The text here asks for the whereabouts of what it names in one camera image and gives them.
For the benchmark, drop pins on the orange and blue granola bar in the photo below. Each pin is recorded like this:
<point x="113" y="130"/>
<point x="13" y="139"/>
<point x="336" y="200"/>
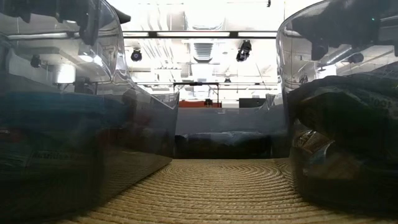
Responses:
<point x="351" y="112"/>

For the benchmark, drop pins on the black hanging spotlight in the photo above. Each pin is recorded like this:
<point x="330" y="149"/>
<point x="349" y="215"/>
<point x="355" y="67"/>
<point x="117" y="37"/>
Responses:
<point x="136" y="55"/>
<point x="244" y="51"/>

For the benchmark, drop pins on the round woven straw placemat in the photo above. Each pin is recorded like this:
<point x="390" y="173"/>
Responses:
<point x="217" y="193"/>

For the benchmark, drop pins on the silver ventilation duct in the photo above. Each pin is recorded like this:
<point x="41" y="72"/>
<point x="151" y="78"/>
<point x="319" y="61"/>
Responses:
<point x="203" y="51"/>

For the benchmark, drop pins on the clear grey plastic tray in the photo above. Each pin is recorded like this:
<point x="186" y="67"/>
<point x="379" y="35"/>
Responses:
<point x="311" y="186"/>
<point x="217" y="121"/>
<point x="77" y="130"/>

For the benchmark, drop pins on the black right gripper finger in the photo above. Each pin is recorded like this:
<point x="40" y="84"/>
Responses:
<point x="301" y="26"/>

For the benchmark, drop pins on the orange partition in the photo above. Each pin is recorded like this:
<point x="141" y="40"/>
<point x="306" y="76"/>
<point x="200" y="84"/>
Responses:
<point x="192" y="104"/>

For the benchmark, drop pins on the blue striped snack packet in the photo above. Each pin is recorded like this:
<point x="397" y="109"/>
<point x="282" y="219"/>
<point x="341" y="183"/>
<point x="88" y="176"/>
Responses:
<point x="314" y="140"/>

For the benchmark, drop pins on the black monitor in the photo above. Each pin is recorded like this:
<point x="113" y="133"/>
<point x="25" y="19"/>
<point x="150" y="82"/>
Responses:
<point x="252" y="102"/>

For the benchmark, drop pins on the long ceiling light strip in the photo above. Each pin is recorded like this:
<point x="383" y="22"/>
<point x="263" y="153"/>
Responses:
<point x="192" y="34"/>

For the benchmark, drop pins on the person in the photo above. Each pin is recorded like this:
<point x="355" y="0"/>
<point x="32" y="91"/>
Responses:
<point x="208" y="102"/>

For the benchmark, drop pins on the black metal gantry frame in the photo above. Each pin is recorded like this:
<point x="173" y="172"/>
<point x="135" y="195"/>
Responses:
<point x="199" y="83"/>

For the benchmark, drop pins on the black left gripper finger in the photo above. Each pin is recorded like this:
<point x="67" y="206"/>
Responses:
<point x="122" y="16"/>

